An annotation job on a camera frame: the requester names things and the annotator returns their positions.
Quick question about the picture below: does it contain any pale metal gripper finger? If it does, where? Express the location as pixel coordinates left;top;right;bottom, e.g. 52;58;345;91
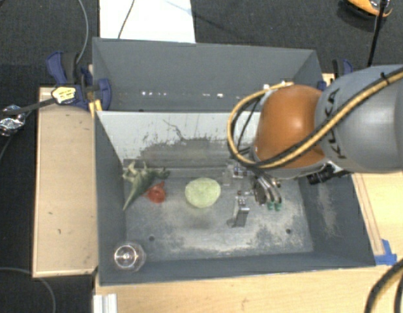
226;196;251;228
224;162;248;187

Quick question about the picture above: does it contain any pale green round sponge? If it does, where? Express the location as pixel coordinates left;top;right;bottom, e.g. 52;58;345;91
184;177;222;209

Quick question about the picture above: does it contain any grey metal bin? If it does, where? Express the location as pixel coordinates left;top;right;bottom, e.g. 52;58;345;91
91;37;377;286

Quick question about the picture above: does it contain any small red toy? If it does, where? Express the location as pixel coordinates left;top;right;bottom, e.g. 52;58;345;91
145;181;167;204

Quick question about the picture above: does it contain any green toy dinosaur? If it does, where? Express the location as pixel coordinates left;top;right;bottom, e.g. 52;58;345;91
121;160;172;211

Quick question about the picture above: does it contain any clear glass cup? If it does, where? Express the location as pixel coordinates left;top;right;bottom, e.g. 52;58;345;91
113;241;147;273

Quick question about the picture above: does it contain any pale wood board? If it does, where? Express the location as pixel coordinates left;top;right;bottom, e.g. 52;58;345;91
31;85;100;278

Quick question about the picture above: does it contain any black cylinder on white bracket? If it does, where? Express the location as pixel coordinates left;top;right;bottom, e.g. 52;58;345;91
306;163;350;186

